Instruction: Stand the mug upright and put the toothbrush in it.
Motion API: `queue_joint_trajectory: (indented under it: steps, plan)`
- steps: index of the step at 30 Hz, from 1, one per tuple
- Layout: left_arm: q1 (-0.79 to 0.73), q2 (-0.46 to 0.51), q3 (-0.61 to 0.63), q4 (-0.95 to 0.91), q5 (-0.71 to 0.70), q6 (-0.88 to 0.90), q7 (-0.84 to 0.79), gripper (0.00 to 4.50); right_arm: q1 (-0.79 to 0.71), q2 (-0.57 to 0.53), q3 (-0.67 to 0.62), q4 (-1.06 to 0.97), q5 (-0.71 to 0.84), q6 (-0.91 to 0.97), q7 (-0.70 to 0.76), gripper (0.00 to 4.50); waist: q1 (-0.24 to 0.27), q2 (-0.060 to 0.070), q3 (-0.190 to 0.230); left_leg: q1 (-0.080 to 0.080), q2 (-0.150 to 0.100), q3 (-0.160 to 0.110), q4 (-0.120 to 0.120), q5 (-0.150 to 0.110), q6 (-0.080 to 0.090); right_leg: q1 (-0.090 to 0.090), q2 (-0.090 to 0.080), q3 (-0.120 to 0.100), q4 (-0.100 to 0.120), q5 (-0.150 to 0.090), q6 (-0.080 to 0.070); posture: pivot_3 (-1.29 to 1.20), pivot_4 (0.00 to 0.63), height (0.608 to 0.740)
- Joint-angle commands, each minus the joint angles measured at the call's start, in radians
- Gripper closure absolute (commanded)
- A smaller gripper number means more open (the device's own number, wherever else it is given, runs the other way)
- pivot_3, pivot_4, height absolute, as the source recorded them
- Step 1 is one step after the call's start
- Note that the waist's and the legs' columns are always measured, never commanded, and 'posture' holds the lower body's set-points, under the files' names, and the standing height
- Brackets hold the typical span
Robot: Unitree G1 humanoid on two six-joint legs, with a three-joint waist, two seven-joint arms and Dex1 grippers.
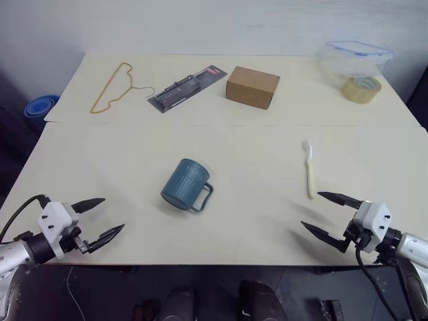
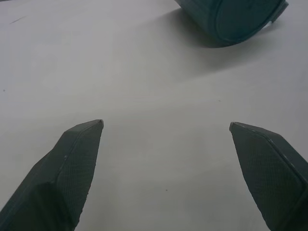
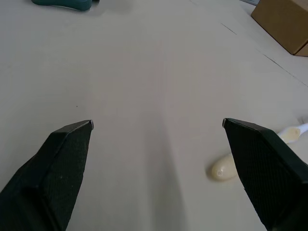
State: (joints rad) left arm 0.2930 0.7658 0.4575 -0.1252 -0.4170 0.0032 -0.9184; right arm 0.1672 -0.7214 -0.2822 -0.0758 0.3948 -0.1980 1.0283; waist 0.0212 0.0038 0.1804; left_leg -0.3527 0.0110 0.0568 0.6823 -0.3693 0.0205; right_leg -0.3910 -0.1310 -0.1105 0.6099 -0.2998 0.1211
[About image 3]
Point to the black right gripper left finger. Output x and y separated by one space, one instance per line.
55 173

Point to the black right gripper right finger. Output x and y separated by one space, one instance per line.
269 168

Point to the cream plastic spoon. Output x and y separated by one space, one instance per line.
222 169

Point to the brown cardboard box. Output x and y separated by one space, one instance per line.
284 24

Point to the dark teal plastic container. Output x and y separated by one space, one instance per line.
65 3

